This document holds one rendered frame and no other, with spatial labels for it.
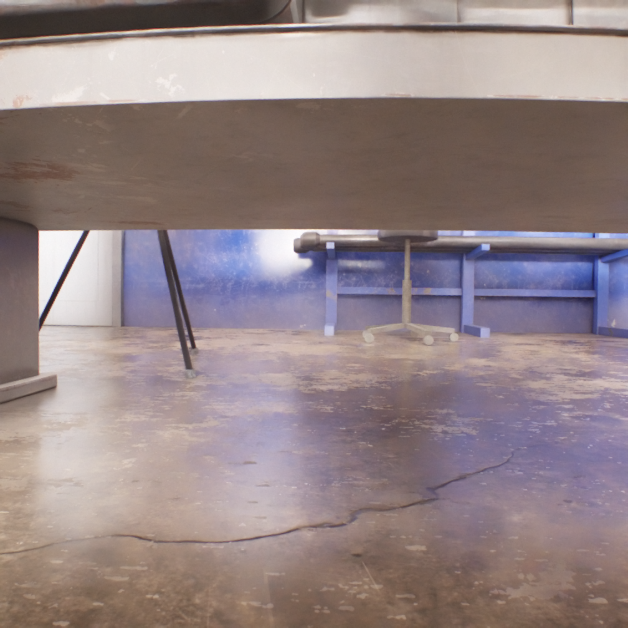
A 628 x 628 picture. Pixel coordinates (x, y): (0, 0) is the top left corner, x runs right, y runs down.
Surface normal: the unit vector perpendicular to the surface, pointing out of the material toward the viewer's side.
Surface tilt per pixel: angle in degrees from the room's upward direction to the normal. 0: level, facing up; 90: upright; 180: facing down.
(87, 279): 90
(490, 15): 90
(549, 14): 90
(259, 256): 90
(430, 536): 0
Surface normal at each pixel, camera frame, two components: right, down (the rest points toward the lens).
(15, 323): 1.00, 0.01
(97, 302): -0.06, 0.03
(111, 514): 0.01, -1.00
